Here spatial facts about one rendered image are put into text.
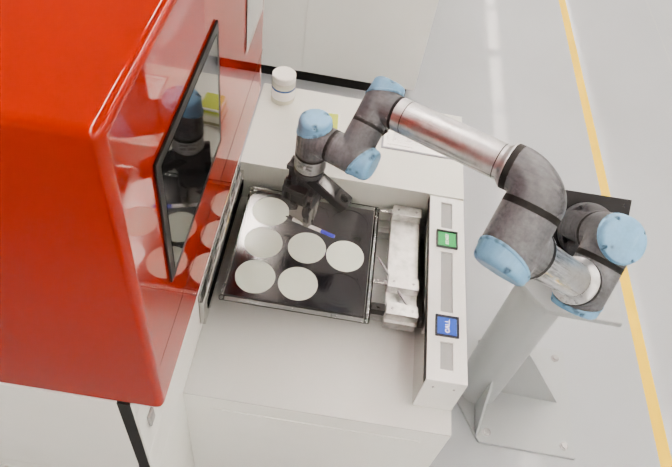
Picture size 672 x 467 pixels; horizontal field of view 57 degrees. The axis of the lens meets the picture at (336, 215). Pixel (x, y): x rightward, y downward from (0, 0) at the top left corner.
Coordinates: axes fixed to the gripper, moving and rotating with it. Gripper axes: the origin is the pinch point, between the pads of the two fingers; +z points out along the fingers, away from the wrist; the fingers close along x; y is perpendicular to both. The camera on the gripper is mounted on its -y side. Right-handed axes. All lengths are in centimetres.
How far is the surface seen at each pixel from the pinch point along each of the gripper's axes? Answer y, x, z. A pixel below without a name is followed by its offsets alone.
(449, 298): -39.7, 5.0, -0.1
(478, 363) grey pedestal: -61, -25, 70
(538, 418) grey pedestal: -91, -28, 94
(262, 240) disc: 9.9, 7.2, 5.4
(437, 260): -33.6, -4.2, -0.5
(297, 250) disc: 0.5, 5.8, 5.4
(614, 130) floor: -99, -219, 96
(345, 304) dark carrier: -17.0, 14.9, 5.5
